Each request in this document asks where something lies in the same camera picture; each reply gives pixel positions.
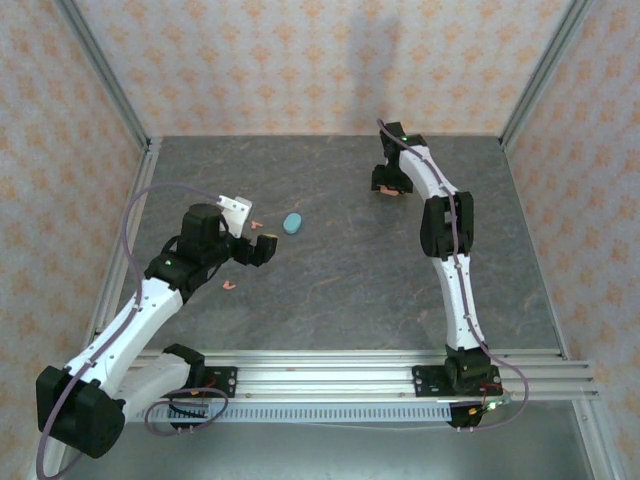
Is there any slotted grey cable duct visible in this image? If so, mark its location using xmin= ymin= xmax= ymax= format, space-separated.
xmin=122 ymin=402 xmax=454 ymax=426

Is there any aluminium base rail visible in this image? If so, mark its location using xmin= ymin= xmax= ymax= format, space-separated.
xmin=127 ymin=348 xmax=600 ymax=401

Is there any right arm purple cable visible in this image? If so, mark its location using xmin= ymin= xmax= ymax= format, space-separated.
xmin=375 ymin=118 xmax=531 ymax=434

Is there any aluminium frame post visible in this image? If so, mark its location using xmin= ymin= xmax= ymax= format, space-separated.
xmin=52 ymin=0 xmax=152 ymax=151
xmin=498 ymin=0 xmax=596 ymax=151

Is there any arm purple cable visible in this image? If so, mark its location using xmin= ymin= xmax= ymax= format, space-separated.
xmin=37 ymin=182 xmax=231 ymax=479
xmin=375 ymin=118 xmax=531 ymax=434

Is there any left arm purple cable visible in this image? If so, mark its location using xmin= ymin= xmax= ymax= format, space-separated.
xmin=37 ymin=182 xmax=231 ymax=479

